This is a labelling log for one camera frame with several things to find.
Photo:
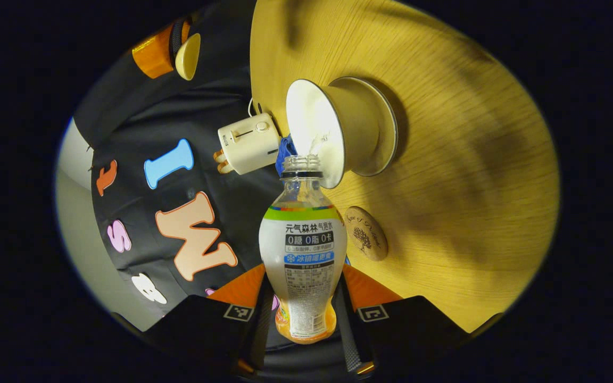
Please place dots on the cream teacup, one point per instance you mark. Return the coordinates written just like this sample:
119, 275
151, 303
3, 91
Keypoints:
349, 127

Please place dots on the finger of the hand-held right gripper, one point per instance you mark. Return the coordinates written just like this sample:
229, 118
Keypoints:
155, 53

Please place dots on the cream saucer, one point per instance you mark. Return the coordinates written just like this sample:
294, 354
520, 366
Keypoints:
389, 127

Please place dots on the black backdrop cloth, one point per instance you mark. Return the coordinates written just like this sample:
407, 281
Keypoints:
141, 117

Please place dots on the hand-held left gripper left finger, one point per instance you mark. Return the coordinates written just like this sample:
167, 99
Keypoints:
263, 346

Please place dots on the cream teacup lid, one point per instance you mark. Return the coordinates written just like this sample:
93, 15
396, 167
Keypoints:
188, 56

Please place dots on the brown toast slice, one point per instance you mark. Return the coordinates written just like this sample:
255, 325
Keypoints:
225, 168
220, 156

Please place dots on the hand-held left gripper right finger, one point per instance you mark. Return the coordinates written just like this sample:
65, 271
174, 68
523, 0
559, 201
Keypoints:
350, 346

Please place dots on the round wooden coaster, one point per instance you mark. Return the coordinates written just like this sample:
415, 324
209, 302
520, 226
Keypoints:
366, 234

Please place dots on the white toaster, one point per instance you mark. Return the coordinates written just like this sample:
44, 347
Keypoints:
250, 143

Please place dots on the clear water bottle orange drink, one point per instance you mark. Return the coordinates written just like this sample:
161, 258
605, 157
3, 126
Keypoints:
304, 250

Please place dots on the blue folded towel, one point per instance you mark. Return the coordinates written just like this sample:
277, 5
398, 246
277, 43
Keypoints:
284, 151

